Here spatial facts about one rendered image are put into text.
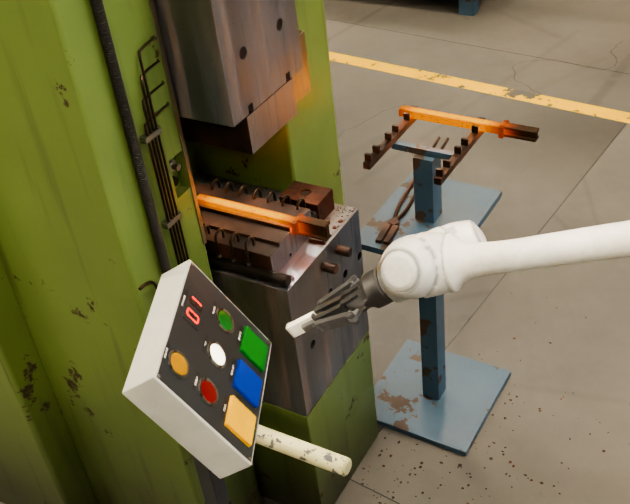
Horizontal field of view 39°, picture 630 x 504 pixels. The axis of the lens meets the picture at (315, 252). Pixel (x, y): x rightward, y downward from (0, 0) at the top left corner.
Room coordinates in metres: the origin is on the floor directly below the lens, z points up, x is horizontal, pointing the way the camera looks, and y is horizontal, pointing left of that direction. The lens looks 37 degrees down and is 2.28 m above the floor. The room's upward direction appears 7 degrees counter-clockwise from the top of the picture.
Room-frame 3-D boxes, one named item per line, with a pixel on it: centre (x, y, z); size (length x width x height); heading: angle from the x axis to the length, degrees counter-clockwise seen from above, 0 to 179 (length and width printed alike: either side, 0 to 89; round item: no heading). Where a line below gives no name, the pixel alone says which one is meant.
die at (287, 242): (1.94, 0.23, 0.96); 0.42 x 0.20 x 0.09; 56
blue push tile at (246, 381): (1.29, 0.17, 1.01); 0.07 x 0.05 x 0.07; 171
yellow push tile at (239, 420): (1.19, 0.19, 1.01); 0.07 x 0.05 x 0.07; 171
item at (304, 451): (1.48, 0.17, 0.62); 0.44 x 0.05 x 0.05; 56
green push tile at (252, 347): (1.39, 0.16, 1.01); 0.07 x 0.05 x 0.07; 171
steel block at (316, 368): (1.99, 0.21, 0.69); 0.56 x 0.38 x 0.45; 56
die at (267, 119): (1.94, 0.23, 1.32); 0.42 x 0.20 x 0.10; 56
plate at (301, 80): (2.16, -0.01, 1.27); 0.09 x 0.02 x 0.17; 146
